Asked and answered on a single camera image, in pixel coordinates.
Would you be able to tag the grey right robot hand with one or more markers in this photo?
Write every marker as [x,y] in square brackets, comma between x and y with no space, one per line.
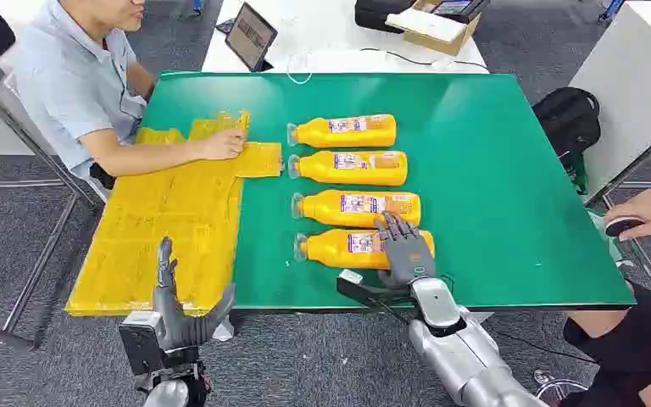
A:
[407,255]

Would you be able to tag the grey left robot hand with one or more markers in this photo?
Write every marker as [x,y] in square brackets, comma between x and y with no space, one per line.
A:
[176,326]

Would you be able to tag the orange drink bottle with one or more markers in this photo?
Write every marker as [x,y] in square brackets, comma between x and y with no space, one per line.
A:
[325,212]
[314,136]
[325,174]
[331,254]

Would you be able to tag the black round device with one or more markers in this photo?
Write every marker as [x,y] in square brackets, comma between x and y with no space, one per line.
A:
[623,226]

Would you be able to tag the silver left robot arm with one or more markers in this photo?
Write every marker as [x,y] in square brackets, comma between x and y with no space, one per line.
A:
[168,393]

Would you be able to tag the yellow sheet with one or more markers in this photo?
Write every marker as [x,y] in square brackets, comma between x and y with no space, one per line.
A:
[179,224]

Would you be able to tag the green table mat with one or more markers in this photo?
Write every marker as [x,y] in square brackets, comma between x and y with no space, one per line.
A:
[482,168]

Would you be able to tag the person's right hand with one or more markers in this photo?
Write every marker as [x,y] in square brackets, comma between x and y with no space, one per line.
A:
[223,145]

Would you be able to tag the black backpack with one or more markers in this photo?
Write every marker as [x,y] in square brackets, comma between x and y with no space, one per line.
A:
[570,121]

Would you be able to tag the cardboard box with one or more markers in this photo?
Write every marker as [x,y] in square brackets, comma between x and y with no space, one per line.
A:
[432,31]

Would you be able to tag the black bag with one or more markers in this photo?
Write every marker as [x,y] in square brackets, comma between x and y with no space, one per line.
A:
[379,14]

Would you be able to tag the person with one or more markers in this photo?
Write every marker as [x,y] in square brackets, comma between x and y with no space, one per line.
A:
[634,342]
[73,78]

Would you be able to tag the black device with screen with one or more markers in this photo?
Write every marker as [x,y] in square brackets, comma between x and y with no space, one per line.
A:
[460,8]

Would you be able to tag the black tablet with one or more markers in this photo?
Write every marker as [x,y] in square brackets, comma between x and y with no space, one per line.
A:
[249,36]

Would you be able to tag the dark phone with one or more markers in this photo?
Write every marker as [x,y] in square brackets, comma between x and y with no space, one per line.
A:
[225,26]

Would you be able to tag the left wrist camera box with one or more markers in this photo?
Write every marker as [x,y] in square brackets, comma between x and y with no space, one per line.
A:
[140,342]

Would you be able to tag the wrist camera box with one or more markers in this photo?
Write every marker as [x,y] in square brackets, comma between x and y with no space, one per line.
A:
[140,342]
[359,291]

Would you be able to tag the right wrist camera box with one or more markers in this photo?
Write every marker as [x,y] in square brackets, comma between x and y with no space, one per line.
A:
[359,291]

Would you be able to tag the white table with metal frame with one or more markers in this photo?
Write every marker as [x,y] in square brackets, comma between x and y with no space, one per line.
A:
[629,84]

